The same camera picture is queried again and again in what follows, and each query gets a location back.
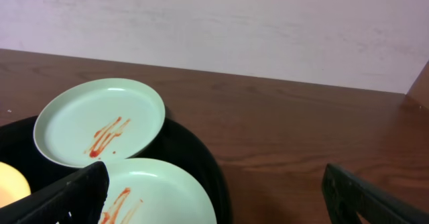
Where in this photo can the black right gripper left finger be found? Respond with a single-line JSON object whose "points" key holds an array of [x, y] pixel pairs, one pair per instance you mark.
{"points": [[76, 198]]}

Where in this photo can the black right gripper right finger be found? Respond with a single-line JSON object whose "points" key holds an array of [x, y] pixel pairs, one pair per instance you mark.
{"points": [[349, 199]]}

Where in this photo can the mint green plate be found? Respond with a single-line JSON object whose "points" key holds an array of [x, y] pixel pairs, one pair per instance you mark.
{"points": [[149, 191]]}

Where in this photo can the yellow plate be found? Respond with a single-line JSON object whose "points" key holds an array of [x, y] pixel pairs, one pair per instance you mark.
{"points": [[14, 185]]}

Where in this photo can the mint plate with ketchup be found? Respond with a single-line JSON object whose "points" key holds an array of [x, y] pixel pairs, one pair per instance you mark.
{"points": [[102, 120]]}

